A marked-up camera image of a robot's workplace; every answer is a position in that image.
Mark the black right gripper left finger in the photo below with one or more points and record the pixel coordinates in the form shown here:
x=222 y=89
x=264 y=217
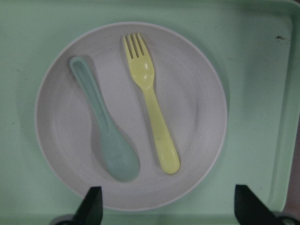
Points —
x=90 y=211

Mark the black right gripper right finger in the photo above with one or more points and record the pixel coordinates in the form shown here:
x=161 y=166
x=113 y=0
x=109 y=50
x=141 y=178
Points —
x=249 y=210

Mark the beige round plate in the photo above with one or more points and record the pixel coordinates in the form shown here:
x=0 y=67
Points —
x=190 y=95

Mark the yellow plastic fork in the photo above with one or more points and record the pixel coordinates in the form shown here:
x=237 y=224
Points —
x=143 y=74

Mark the teal plastic spoon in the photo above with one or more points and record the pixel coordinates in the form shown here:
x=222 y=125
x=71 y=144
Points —
x=119 y=157

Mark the light green plastic tray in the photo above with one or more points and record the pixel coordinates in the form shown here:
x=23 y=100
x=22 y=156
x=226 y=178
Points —
x=254 y=47

